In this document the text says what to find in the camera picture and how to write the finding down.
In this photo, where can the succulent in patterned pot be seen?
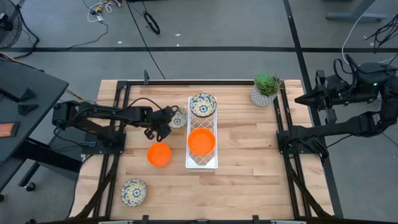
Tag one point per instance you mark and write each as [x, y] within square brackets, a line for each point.
[265, 88]

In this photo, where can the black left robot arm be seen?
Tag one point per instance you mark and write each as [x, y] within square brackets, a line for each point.
[109, 112]

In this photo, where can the white lattice shelf rack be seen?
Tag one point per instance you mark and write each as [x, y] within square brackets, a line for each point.
[201, 165]

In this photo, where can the black metal rig frame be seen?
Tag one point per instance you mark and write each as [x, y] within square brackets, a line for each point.
[186, 82]

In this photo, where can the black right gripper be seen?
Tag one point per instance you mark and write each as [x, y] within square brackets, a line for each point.
[337, 91]

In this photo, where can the silver aluminium bracket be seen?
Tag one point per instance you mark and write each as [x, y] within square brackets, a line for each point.
[115, 222]
[287, 222]

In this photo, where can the grey desk foot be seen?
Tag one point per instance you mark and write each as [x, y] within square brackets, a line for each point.
[354, 16]

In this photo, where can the black triangular bracket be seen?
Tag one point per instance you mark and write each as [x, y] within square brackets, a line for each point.
[27, 109]
[27, 94]

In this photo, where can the orange plastic bowl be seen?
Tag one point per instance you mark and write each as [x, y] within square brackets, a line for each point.
[201, 141]
[159, 154]

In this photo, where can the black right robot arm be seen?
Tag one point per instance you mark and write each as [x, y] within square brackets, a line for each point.
[342, 127]

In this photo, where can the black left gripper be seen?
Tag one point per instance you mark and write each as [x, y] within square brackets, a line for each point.
[160, 119]

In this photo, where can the yellow floral patterned bowl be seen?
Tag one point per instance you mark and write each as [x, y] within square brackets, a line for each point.
[179, 120]
[203, 105]
[133, 192]

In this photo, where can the black side table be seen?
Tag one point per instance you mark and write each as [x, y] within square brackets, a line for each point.
[31, 81]

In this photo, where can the black floor fan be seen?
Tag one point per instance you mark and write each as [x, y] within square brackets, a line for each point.
[9, 34]

